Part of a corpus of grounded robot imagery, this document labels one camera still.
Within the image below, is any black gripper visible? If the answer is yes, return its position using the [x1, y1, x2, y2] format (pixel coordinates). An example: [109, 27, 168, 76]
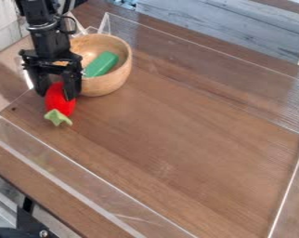
[20, 21, 82, 101]

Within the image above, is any wooden bowl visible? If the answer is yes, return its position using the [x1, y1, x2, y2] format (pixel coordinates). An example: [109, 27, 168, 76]
[70, 33, 132, 97]

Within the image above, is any green rectangular block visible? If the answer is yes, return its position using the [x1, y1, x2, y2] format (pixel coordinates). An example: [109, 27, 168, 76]
[84, 51, 118, 78]

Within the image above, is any clear acrylic tray wall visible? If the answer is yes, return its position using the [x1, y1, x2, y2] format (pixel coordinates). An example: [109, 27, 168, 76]
[0, 14, 299, 238]

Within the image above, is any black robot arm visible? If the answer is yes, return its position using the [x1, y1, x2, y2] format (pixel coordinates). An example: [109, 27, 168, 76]
[16, 0, 82, 100]

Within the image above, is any black metal bracket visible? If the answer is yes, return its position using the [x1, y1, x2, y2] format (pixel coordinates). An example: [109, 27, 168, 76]
[16, 197, 60, 238]

